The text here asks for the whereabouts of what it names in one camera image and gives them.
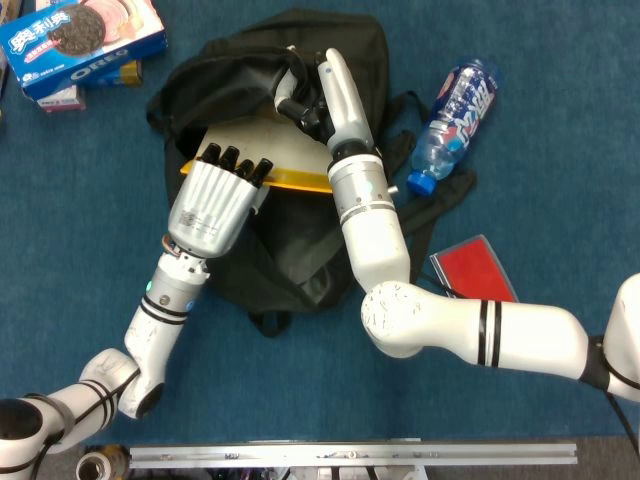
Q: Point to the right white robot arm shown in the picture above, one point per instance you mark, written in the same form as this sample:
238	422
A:
425	320

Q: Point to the small white pink box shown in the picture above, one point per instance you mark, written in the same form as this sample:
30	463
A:
62	100

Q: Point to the white yellow Lexicon book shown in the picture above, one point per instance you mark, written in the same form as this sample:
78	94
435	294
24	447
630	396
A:
295	155

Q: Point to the black backpack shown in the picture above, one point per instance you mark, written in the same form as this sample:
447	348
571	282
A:
295	250

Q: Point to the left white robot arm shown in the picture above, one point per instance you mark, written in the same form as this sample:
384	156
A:
150	340

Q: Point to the white purple bag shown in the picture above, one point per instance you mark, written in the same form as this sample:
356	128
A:
3	75

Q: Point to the red pad grey frame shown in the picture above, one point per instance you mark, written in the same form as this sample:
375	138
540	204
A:
475	270

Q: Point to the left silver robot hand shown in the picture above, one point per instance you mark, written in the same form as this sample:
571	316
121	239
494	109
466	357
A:
210	210

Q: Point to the tape roll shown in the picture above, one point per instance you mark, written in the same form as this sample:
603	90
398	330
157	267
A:
95	467

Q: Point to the blue Oreo cookie box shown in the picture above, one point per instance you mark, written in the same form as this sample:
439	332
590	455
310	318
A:
75	45

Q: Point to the small blue yellow box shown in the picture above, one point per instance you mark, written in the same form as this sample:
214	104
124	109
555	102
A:
122	75

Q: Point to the blue felt table cover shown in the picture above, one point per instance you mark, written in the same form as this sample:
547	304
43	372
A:
300	395

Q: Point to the Pepsi plastic bottle blue cap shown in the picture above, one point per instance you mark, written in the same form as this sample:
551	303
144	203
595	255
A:
460	120

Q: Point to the aluminium profile rail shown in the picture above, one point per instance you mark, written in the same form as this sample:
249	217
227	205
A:
350	455

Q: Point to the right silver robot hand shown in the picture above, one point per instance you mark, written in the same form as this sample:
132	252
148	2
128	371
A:
345	110

